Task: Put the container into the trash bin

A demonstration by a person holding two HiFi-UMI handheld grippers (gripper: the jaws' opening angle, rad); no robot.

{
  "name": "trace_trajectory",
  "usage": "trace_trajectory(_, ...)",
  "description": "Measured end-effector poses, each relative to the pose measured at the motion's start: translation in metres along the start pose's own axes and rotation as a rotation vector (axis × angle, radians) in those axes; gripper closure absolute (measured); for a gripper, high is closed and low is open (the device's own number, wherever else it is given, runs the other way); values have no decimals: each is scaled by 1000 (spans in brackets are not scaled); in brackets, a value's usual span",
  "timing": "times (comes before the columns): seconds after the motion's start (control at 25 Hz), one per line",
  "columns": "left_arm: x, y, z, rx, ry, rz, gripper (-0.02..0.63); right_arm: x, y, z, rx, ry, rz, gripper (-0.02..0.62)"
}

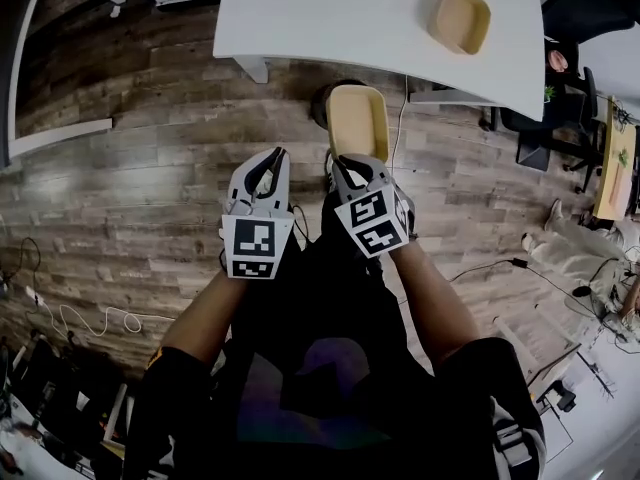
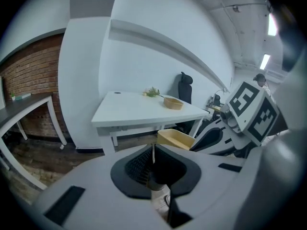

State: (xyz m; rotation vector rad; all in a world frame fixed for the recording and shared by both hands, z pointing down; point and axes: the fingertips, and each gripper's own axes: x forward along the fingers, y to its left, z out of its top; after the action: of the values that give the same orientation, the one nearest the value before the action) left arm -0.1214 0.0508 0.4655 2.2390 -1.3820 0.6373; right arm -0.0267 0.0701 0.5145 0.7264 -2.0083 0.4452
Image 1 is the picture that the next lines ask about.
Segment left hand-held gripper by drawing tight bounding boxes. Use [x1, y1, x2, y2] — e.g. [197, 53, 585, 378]
[220, 147, 296, 281]

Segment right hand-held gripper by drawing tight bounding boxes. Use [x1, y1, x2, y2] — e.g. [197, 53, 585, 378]
[332, 154, 417, 259]

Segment tan tray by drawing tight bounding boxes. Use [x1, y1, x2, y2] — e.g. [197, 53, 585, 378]
[432, 0, 492, 57]
[325, 84, 390, 163]

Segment black round bin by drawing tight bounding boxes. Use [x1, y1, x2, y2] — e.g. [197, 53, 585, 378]
[309, 78, 372, 132]

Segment person's right forearm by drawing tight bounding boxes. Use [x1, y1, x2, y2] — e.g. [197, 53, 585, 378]
[392, 245, 481, 370]

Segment person's left forearm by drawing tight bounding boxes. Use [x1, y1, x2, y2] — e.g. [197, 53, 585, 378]
[159, 271, 251, 370]

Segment person's white shoe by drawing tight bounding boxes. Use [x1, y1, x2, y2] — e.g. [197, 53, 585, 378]
[323, 148, 337, 192]

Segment person's black trousers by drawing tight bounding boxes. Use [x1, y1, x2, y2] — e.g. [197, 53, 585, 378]
[294, 192, 401, 339]

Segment white table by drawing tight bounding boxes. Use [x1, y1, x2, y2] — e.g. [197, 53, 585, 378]
[213, 0, 546, 122]

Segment black side table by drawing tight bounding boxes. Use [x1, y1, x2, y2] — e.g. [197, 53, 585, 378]
[542, 35, 586, 119]

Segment black wheeled chair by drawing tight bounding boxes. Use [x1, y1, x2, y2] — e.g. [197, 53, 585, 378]
[492, 65, 606, 194]

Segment light wooden desk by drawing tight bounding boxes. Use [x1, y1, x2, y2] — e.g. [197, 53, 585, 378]
[592, 95, 639, 222]

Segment pale wooden block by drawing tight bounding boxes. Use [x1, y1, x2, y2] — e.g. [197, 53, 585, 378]
[610, 165, 627, 204]

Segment person's black printed shirt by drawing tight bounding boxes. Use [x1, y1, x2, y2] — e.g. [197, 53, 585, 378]
[122, 312, 546, 480]

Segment black office chair with headrest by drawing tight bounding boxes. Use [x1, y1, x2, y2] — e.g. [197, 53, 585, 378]
[542, 0, 640, 44]

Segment white power cable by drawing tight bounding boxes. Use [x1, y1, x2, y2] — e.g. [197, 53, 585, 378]
[389, 75, 410, 169]

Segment black power adapter cable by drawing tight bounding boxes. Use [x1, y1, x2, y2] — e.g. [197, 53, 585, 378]
[447, 256, 606, 319]

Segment dark grey desk white frame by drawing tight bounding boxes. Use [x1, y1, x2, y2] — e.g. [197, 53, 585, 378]
[0, 0, 127, 169]

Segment white charger cable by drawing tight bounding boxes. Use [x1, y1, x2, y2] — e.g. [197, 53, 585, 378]
[26, 286, 144, 340]

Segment grey shoulder strap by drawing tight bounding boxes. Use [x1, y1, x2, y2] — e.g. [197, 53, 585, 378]
[487, 397, 546, 480]

